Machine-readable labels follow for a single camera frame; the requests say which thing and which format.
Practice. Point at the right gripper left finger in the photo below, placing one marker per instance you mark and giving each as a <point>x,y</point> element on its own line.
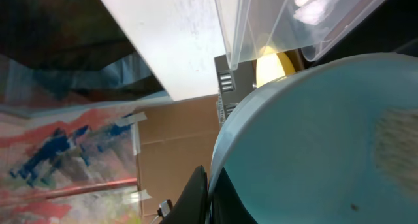
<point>190,207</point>

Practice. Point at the yellow plate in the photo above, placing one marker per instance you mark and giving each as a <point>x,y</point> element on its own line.
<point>272,65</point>

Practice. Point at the light blue bowl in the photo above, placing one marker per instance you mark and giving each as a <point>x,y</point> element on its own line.
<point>336,143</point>

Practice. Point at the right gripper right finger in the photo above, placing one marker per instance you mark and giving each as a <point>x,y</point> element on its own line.
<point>226,207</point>

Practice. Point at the colourful painted cloth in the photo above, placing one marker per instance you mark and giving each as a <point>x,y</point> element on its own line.
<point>76,167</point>

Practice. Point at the clear plastic bin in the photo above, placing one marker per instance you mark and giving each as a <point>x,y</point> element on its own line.
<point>254,28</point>

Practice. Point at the cardboard box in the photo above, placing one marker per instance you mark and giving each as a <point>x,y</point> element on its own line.
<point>174,139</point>

